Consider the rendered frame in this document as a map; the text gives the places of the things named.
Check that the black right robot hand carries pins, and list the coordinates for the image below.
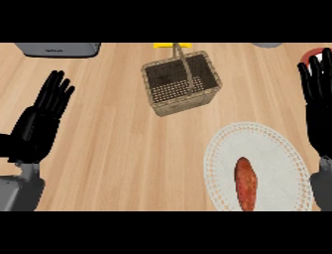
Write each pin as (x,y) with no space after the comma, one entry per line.
(329,119)

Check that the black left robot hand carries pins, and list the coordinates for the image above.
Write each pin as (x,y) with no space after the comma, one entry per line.
(35,125)

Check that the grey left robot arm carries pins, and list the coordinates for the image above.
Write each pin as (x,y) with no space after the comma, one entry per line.
(12,191)

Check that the white oval placemat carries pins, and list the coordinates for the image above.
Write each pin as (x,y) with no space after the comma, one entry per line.
(270,155)

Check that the orange sweet potato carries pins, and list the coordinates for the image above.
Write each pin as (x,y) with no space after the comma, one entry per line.
(245,185)

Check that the red rimmed plate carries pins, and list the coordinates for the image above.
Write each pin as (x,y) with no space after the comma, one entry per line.
(319,54)

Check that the grey appliance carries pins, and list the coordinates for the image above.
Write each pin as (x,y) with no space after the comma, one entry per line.
(57,49)

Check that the grey round object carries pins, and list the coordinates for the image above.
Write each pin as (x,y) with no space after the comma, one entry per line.
(266,45)

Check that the yellow object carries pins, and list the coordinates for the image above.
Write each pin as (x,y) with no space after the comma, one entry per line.
(171,45)

